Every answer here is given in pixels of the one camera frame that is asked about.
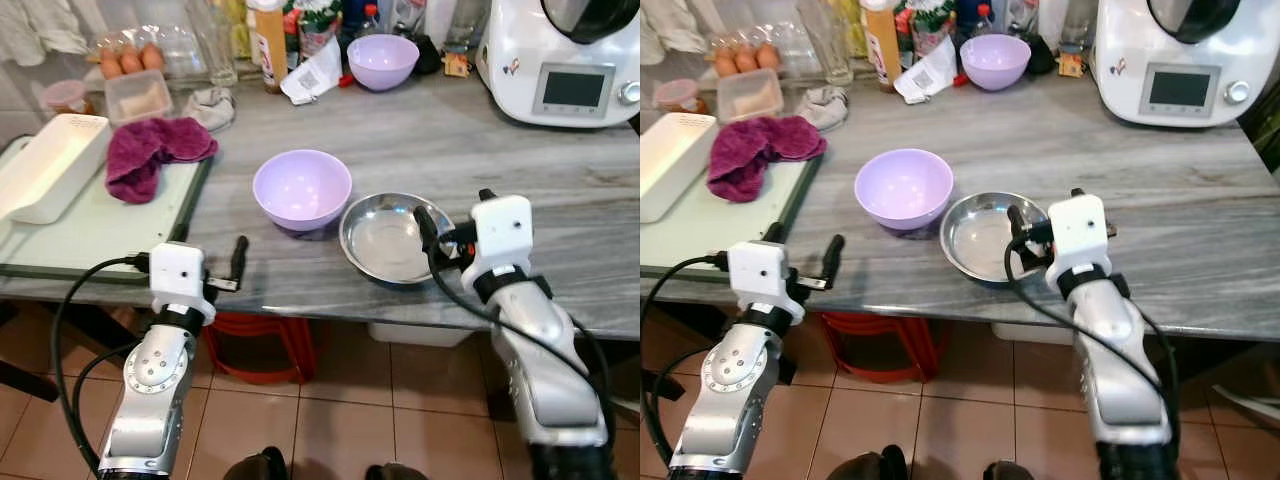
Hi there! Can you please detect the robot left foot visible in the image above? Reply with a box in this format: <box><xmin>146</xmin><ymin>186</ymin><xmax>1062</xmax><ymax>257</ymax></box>
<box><xmin>223</xmin><ymin>446</ymin><xmax>292</xmax><ymax>480</ymax></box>
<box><xmin>827</xmin><ymin>444</ymin><xmax>910</xmax><ymax>480</ymax></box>

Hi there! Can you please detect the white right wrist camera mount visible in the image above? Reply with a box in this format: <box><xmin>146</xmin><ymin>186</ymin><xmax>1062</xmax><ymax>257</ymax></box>
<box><xmin>461</xmin><ymin>195</ymin><xmax>534</xmax><ymax>292</ymax></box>
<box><xmin>1045</xmin><ymin>193</ymin><xmax>1114</xmax><ymax>291</ymax></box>

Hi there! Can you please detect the white hanging cloth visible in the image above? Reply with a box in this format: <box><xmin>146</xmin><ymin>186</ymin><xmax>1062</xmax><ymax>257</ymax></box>
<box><xmin>640</xmin><ymin>0</ymin><xmax>707</xmax><ymax>67</ymax></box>
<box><xmin>0</xmin><ymin>0</ymin><xmax>102</xmax><ymax>67</ymax></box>

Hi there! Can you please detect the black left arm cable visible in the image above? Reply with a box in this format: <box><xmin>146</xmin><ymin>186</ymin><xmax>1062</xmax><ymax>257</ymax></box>
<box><xmin>49</xmin><ymin>254</ymin><xmax>152</xmax><ymax>473</ymax></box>
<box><xmin>641</xmin><ymin>253</ymin><xmax>731</xmax><ymax>467</ymax></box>

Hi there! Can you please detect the small jar with pink lid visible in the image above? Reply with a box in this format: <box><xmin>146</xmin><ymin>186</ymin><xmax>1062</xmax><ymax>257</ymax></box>
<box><xmin>39</xmin><ymin>79</ymin><xmax>94</xmax><ymax>120</ymax></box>
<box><xmin>652</xmin><ymin>77</ymin><xmax>710</xmax><ymax>115</ymax></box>

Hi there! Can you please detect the white paper packet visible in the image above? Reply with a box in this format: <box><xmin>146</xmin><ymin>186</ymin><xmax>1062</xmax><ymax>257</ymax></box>
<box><xmin>280</xmin><ymin>61</ymin><xmax>344</xmax><ymax>107</ymax></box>
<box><xmin>892</xmin><ymin>61</ymin><xmax>957</xmax><ymax>106</ymax></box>

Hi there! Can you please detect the grey crumpled cloth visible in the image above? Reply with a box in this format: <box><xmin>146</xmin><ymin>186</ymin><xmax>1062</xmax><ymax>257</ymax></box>
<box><xmin>181</xmin><ymin>86</ymin><xmax>238</xmax><ymax>132</ymax></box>
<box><xmin>792</xmin><ymin>85</ymin><xmax>850</xmax><ymax>133</ymax></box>

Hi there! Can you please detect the lilac plastic bowl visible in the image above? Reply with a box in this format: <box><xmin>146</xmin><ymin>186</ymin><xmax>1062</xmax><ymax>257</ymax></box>
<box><xmin>854</xmin><ymin>148</ymin><xmax>955</xmax><ymax>240</ymax></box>
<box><xmin>959</xmin><ymin>33</ymin><xmax>1033</xmax><ymax>92</ymax></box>
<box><xmin>346</xmin><ymin>34</ymin><xmax>422</xmax><ymax>93</ymax></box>
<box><xmin>252</xmin><ymin>149</ymin><xmax>354</xmax><ymax>240</ymax></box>

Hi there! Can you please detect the orange sauce bottle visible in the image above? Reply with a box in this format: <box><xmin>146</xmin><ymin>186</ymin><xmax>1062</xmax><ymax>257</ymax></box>
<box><xmin>247</xmin><ymin>0</ymin><xmax>290</xmax><ymax>95</ymax></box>
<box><xmin>861</xmin><ymin>0</ymin><xmax>902</xmax><ymax>94</ymax></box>

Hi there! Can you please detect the magenta towel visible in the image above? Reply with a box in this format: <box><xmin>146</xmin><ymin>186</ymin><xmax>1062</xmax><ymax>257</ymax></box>
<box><xmin>105</xmin><ymin>116</ymin><xmax>220</xmax><ymax>206</ymax></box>
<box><xmin>705</xmin><ymin>115</ymin><xmax>829</xmax><ymax>205</ymax></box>

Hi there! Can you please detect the clear lidded plastic container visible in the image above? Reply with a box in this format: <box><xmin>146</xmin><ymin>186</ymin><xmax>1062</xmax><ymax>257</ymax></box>
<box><xmin>715</xmin><ymin>67</ymin><xmax>786</xmax><ymax>125</ymax></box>
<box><xmin>103</xmin><ymin>69</ymin><xmax>174</xmax><ymax>126</ymax></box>

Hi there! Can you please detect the clear glass jar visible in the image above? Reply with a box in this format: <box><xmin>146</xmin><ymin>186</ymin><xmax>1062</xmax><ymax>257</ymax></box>
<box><xmin>444</xmin><ymin>0</ymin><xmax>492</xmax><ymax>56</ymax></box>
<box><xmin>1057</xmin><ymin>0</ymin><xmax>1100</xmax><ymax>54</ymax></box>

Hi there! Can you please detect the red plastic stool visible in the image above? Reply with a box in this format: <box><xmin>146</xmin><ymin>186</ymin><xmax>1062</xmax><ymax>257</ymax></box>
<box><xmin>819</xmin><ymin>311</ymin><xmax>927</xmax><ymax>387</ymax></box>
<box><xmin>204</xmin><ymin>311</ymin><xmax>317</xmax><ymax>387</ymax></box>

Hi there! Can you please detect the green and red snack bag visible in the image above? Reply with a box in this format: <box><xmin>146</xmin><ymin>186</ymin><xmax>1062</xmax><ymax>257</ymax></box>
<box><xmin>895</xmin><ymin>0</ymin><xmax>960</xmax><ymax>61</ymax></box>
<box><xmin>289</xmin><ymin>0</ymin><xmax>347</xmax><ymax>63</ymax></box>

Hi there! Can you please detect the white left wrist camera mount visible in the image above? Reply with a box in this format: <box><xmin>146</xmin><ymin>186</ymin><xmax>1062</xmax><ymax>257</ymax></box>
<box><xmin>727</xmin><ymin>240</ymin><xmax>797</xmax><ymax>321</ymax></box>
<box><xmin>149</xmin><ymin>242</ymin><xmax>217</xmax><ymax>323</ymax></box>

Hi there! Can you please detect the tall clear glass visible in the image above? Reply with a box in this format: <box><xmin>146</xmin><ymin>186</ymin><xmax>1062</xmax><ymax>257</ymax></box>
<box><xmin>799</xmin><ymin>0</ymin><xmax>855</xmax><ymax>87</ymax></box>
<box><xmin>185</xmin><ymin>0</ymin><xmax>240</xmax><ymax>89</ymax></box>

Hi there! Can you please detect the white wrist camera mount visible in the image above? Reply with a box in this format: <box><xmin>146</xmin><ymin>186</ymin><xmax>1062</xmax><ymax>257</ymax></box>
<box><xmin>149</xmin><ymin>242</ymin><xmax>217</xmax><ymax>323</ymax></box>
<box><xmin>1045</xmin><ymin>193</ymin><xmax>1114</xmax><ymax>291</ymax></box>
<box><xmin>727</xmin><ymin>240</ymin><xmax>797</xmax><ymax>321</ymax></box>
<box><xmin>461</xmin><ymin>195</ymin><xmax>534</xmax><ymax>292</ymax></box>

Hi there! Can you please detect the clear plastic egg carton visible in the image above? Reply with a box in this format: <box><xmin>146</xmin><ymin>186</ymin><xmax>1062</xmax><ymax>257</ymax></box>
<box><xmin>88</xmin><ymin>26</ymin><xmax>203</xmax><ymax>82</ymax></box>
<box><xmin>704</xmin><ymin>24</ymin><xmax>817</xmax><ymax>80</ymax></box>

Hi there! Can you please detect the white rectangular baking dish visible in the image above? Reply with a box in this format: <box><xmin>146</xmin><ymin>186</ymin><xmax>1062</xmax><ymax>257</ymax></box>
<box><xmin>0</xmin><ymin>112</ymin><xmax>112</xmax><ymax>226</ymax></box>
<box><xmin>640</xmin><ymin>111</ymin><xmax>719</xmax><ymax>225</ymax></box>

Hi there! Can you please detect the white kitchen machine with display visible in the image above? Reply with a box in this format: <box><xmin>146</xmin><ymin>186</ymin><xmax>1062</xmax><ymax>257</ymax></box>
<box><xmin>1089</xmin><ymin>0</ymin><xmax>1257</xmax><ymax>129</ymax></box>
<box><xmin>476</xmin><ymin>0</ymin><xmax>641</xmax><ymax>129</ymax></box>

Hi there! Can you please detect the pale green cutting board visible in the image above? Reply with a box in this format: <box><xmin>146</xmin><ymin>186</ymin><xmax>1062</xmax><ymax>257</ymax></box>
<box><xmin>0</xmin><ymin>135</ymin><xmax>214</xmax><ymax>282</ymax></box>
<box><xmin>640</xmin><ymin>150</ymin><xmax>824</xmax><ymax>282</ymax></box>

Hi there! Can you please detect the shallow steel plate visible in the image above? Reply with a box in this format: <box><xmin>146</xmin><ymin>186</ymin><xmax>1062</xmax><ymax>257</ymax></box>
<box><xmin>339</xmin><ymin>192</ymin><xmax>457</xmax><ymax>287</ymax></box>
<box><xmin>939</xmin><ymin>191</ymin><xmax>1051</xmax><ymax>285</ymax></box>

